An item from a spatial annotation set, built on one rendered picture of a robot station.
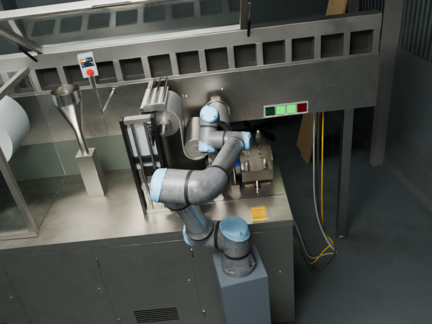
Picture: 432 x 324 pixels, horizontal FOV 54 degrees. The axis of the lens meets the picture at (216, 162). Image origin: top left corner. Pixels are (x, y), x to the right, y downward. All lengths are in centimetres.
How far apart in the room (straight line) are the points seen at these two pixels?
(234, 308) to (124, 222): 72
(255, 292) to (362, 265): 140
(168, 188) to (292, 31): 123
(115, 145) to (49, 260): 74
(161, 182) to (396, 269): 212
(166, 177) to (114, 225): 89
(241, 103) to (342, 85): 57
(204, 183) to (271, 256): 99
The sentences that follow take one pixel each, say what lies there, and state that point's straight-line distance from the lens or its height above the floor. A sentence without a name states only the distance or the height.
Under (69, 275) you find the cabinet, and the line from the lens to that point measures 242.
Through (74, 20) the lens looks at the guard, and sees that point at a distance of 202.
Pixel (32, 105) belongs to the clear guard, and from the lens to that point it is 247.
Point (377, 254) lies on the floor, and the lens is 322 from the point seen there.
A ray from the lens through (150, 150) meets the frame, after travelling 201.
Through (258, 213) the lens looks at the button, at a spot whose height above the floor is 92.
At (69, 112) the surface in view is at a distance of 219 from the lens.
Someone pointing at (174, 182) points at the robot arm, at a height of 149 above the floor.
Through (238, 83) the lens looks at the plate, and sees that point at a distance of 233.
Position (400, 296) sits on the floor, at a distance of 300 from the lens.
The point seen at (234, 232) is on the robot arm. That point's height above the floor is 112.
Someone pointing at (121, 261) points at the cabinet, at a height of 71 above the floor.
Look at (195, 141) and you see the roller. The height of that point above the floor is 122.
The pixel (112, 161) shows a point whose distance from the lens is 262.
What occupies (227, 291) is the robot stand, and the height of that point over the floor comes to 87.
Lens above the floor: 224
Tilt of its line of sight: 32 degrees down
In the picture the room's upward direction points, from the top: 8 degrees counter-clockwise
